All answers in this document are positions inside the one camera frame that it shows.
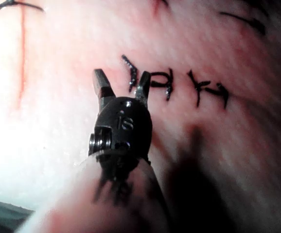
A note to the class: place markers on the right arm needle driver jaw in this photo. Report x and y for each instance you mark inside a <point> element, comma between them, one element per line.
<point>101,81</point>
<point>143,85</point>

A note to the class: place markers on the right arm needle driver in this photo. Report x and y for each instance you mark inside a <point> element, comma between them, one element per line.
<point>128,126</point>

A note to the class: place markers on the dark right arm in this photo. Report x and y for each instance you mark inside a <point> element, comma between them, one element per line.
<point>82,194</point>

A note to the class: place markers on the black stitching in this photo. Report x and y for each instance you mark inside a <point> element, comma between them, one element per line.
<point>172,85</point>
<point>247,19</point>
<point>11,5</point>

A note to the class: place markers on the tissue pad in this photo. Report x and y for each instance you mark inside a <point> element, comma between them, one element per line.
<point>203,145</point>

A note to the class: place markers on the grey cloth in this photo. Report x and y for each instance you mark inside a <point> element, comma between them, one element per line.
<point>2,213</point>

